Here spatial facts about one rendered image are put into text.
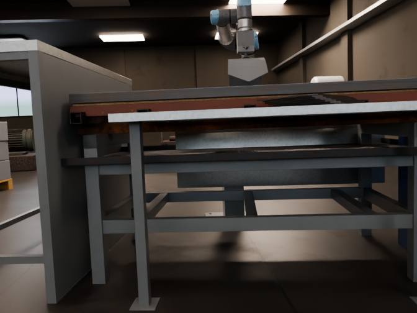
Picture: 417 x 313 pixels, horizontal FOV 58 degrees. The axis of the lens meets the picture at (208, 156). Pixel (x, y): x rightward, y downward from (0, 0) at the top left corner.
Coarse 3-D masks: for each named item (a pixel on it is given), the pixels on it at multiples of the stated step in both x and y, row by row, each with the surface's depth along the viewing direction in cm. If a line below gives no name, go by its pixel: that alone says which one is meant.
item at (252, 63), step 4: (252, 60) 181; (256, 60) 180; (260, 60) 180; (264, 60) 180; (228, 64) 178; (232, 64) 178; (236, 64) 178; (240, 64) 177; (244, 64) 177; (248, 64) 176; (252, 64) 176; (256, 64) 176; (260, 64) 175; (264, 64) 175
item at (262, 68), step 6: (240, 66) 174; (246, 66) 174; (252, 66) 173; (258, 66) 173; (264, 66) 172; (228, 72) 170; (234, 72) 169; (240, 72) 169; (246, 72) 168; (252, 72) 168; (258, 72) 167
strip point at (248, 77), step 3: (264, 72) 167; (267, 72) 167; (231, 75) 167; (234, 75) 167; (237, 75) 166; (240, 75) 166; (243, 75) 166; (246, 75) 166; (249, 75) 165; (252, 75) 165; (255, 75) 165; (258, 75) 165; (261, 75) 164; (240, 78) 163; (243, 78) 163; (246, 78) 163; (249, 78) 163; (252, 78) 163; (255, 78) 162
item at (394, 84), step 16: (368, 80) 154; (384, 80) 153; (400, 80) 153; (416, 80) 152; (80, 96) 163; (96, 96) 163; (112, 96) 162; (128, 96) 162; (144, 96) 161; (160, 96) 161; (176, 96) 160; (192, 96) 160; (208, 96) 159; (224, 96) 158
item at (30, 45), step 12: (0, 48) 146; (12, 48) 145; (24, 48) 145; (36, 48) 144; (48, 48) 153; (72, 60) 175; (84, 60) 190; (0, 72) 216; (12, 72) 218; (24, 72) 220; (96, 72) 206; (108, 72) 224
